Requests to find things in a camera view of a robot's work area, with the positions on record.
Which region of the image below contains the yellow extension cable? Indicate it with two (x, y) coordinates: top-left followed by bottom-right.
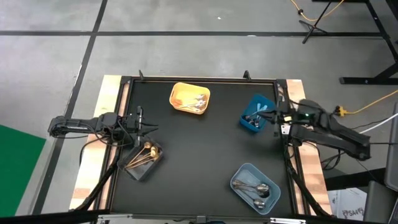
(289, 0), (345, 22)

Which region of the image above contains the grey chair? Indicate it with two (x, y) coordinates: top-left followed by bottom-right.
(362, 102), (398, 224)

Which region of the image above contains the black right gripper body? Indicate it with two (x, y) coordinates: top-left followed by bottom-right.
(273, 96), (295, 137)

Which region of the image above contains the orange extension cord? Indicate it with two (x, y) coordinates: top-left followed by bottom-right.
(335, 89), (398, 116)

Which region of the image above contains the blue-handled silver utensil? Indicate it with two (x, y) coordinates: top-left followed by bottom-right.
(253, 105), (269, 127)
(247, 104), (264, 124)

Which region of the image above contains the dark blue plastic bin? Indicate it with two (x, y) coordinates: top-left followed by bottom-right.
(239, 93), (277, 134)

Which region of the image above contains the white cardboard box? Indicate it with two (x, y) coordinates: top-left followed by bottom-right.
(328, 187), (368, 222)

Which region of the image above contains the black desk frame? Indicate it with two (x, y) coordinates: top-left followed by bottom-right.
(338, 0), (398, 85)

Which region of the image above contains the black tripod stand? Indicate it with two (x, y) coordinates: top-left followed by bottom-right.
(298, 0), (334, 44)

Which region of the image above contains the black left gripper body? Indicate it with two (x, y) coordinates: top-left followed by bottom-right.
(124, 106), (144, 147)

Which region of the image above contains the white cable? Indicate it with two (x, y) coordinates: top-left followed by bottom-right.
(359, 113), (398, 134)

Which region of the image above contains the yellow plastic bin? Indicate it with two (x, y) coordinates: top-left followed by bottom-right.
(169, 82), (211, 115)

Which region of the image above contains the silver aluminium rail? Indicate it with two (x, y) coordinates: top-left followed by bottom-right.
(98, 213), (307, 224)

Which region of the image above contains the green floor mat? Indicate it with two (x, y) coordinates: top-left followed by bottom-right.
(0, 124), (47, 218)

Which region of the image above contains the wooden table side board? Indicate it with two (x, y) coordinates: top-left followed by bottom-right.
(68, 74), (123, 211)
(285, 78), (333, 215)

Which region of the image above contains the black table frame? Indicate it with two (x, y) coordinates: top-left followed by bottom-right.
(108, 75), (301, 218)

